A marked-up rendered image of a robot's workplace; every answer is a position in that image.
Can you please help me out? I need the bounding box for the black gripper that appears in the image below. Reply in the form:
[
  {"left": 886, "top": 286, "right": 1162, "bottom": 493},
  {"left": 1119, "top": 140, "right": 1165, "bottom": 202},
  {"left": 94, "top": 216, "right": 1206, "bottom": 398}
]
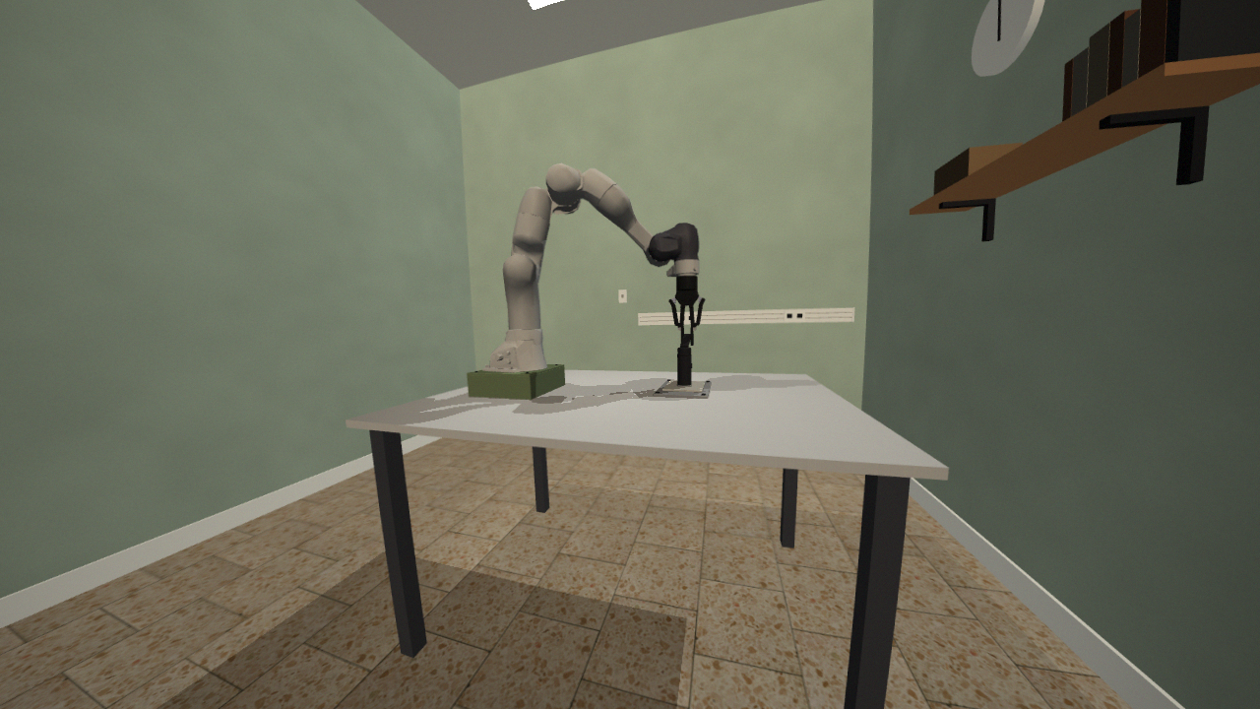
[{"left": 669, "top": 276, "right": 706, "bottom": 346}]

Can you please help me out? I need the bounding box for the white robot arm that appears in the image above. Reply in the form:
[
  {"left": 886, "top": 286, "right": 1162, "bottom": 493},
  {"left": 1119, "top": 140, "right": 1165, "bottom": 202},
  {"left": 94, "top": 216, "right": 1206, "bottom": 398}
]
[{"left": 483, "top": 162, "right": 699, "bottom": 373}]

